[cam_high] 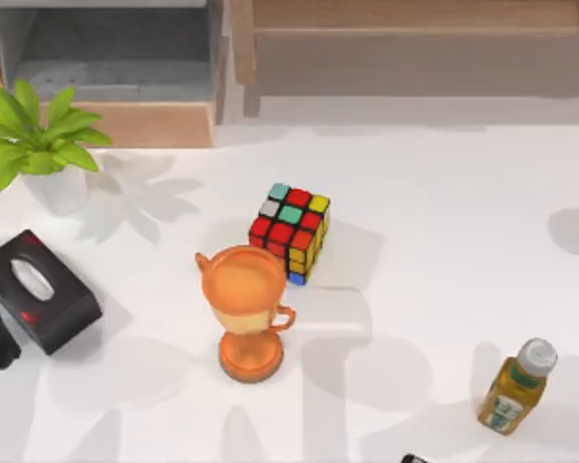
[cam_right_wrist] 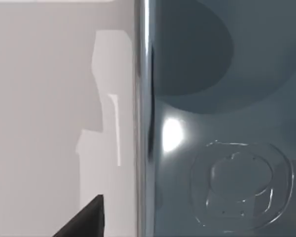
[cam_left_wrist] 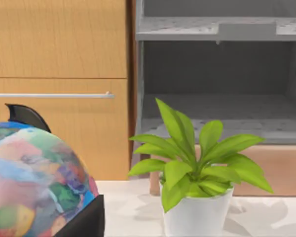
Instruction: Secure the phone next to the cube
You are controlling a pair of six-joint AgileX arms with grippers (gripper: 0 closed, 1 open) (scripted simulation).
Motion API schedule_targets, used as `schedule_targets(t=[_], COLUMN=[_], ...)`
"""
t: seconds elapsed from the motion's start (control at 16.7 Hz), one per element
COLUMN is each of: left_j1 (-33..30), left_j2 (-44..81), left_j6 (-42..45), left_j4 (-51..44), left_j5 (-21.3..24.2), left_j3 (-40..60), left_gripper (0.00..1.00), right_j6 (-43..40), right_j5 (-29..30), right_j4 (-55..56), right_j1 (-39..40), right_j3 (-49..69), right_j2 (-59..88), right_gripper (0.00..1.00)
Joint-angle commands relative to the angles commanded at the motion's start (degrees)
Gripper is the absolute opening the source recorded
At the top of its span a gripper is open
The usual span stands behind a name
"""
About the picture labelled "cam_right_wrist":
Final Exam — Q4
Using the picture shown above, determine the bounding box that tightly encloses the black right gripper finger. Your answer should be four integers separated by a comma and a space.
52, 194, 106, 237

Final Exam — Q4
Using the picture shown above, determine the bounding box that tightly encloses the round metal sink drain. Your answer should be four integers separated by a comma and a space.
189, 140, 295, 233

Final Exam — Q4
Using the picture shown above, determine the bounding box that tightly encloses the grey metal sink basin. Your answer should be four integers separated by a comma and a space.
134, 0, 296, 237

